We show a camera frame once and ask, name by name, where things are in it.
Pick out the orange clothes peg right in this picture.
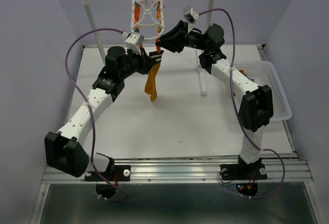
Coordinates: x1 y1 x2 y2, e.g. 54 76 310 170
155 5 164 55

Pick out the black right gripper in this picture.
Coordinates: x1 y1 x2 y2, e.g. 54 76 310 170
154 21 208 54

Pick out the orange clothes peg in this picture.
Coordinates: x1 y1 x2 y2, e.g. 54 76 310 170
155 5 164 55
134 3 141 33

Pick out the white clip hanger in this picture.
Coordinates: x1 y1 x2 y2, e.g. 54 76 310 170
131 0 165 41

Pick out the orange brown sock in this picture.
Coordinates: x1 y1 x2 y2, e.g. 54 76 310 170
144 63 161 103

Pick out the white plastic basket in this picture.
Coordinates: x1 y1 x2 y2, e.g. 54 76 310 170
234 61 292 122

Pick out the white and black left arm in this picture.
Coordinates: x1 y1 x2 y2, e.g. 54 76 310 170
44 46 164 177

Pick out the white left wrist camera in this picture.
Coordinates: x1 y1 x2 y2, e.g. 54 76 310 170
122 31 144 55

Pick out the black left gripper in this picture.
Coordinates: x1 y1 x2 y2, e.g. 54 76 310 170
119 46 157 79

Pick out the aluminium mounting rail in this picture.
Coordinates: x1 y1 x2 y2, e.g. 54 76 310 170
30 154 328 223

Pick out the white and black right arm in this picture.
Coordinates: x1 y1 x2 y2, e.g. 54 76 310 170
156 21 273 182

